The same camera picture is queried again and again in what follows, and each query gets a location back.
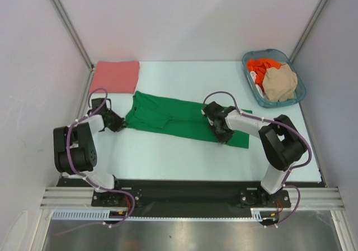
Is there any green t shirt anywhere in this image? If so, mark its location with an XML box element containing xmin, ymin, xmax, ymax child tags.
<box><xmin>124</xmin><ymin>91</ymin><xmax>253</xmax><ymax>150</ymax></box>

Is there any folded pink t shirt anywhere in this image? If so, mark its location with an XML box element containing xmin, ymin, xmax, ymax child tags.
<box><xmin>89</xmin><ymin>61</ymin><xmax>140</xmax><ymax>94</ymax></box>

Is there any white slotted cable duct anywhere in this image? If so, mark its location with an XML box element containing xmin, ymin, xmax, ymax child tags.
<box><xmin>51</xmin><ymin>207</ymin><xmax>280</xmax><ymax>222</ymax></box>

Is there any orange t shirt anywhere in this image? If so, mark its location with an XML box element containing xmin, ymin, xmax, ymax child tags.
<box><xmin>246</xmin><ymin>58</ymin><xmax>281</xmax><ymax>87</ymax></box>

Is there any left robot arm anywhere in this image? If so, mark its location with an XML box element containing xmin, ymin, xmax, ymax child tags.
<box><xmin>53</xmin><ymin>98</ymin><xmax>126</xmax><ymax>206</ymax></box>

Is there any white garment in basket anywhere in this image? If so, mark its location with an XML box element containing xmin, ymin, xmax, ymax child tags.
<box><xmin>249</xmin><ymin>71</ymin><xmax>265</xmax><ymax>98</ymax></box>

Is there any beige t shirt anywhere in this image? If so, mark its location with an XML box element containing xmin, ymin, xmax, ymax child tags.
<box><xmin>262</xmin><ymin>63</ymin><xmax>298</xmax><ymax>102</ymax></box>

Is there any left corner aluminium post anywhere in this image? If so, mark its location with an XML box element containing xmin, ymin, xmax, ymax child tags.
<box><xmin>49</xmin><ymin>0</ymin><xmax>94</xmax><ymax>72</ymax></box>

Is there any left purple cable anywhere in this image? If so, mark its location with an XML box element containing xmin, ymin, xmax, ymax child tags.
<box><xmin>53</xmin><ymin>88</ymin><xmax>136</xmax><ymax>236</ymax></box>

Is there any corner aluminium post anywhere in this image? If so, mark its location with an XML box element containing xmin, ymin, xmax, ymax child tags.
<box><xmin>49</xmin><ymin>0</ymin><xmax>94</xmax><ymax>72</ymax></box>
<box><xmin>289</xmin><ymin>0</ymin><xmax>329</xmax><ymax>63</ymax></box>

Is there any blue plastic basket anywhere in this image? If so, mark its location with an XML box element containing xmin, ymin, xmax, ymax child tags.
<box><xmin>242</xmin><ymin>49</ymin><xmax>306</xmax><ymax>108</ymax></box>

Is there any aluminium frame rail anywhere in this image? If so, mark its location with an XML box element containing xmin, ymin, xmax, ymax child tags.
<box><xmin>40</xmin><ymin>187</ymin><xmax>345</xmax><ymax>211</ymax></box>

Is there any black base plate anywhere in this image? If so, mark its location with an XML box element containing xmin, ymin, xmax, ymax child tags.
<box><xmin>57</xmin><ymin>178</ymin><xmax>327</xmax><ymax>218</ymax></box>

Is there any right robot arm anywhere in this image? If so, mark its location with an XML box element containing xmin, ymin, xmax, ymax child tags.
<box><xmin>201</xmin><ymin>102</ymin><xmax>308</xmax><ymax>207</ymax></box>

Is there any right corner aluminium post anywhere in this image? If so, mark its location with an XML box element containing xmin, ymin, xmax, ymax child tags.
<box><xmin>289</xmin><ymin>0</ymin><xmax>329</xmax><ymax>63</ymax></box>

